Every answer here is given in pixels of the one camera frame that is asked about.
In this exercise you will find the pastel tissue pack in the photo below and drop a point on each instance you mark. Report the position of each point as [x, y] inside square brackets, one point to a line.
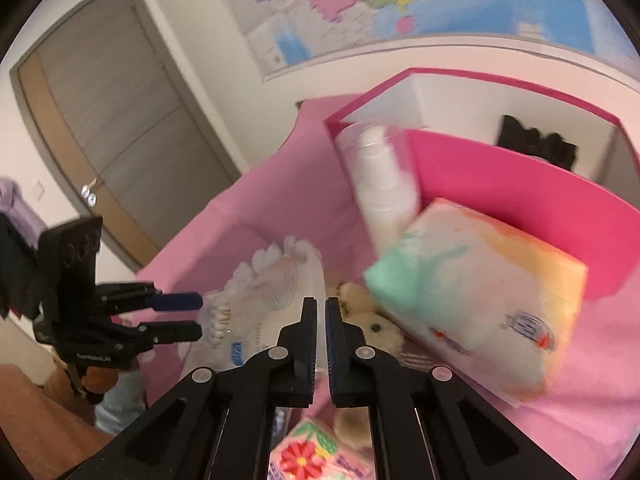
[475, 290]

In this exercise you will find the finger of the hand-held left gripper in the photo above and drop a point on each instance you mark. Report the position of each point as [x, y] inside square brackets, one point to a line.
[172, 333]
[177, 301]

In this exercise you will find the black cloth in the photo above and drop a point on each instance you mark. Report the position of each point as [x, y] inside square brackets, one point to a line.
[535, 140]

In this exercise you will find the pink storage box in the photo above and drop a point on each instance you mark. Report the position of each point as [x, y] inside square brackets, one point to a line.
[500, 195]

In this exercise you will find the white bottle in clear pack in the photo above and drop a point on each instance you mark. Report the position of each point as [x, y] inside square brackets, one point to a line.
[380, 180]

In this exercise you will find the white wall switch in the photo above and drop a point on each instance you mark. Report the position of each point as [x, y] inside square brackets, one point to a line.
[38, 190]

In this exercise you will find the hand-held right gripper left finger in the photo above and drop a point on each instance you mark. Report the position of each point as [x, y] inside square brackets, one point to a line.
[310, 345]

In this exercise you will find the cotton swab bag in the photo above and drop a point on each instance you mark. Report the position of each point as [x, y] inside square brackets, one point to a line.
[272, 285]

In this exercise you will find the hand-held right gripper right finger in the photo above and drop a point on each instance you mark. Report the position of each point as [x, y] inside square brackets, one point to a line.
[332, 355]

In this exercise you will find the floral print packet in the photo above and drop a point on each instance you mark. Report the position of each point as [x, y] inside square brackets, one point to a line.
[300, 455]

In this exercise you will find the person's left hand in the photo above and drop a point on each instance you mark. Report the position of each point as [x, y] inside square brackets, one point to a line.
[100, 382]

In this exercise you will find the light blue cloth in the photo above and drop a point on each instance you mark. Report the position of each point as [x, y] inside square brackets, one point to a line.
[120, 405]

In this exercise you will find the grey door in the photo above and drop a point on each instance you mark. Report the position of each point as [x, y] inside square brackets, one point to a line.
[110, 110]

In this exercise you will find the beige teddy bear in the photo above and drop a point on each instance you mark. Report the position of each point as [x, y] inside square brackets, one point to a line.
[372, 327]

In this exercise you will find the colourful wall map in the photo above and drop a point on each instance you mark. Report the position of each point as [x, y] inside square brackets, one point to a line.
[400, 0]

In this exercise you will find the purple cloth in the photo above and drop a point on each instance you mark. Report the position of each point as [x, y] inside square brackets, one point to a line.
[17, 205]

